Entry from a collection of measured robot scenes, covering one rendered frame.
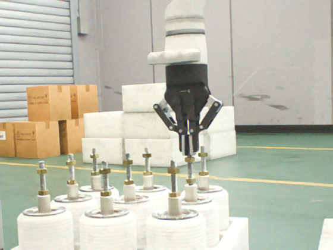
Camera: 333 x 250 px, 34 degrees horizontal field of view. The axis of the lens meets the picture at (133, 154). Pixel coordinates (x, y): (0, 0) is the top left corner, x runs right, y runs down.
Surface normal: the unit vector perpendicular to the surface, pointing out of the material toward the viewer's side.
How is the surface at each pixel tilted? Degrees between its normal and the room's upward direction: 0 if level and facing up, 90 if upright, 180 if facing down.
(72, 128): 90
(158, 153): 90
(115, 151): 90
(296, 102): 90
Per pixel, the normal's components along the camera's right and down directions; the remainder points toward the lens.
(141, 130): -0.64, 0.11
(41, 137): 0.74, 0.04
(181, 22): -0.26, 0.11
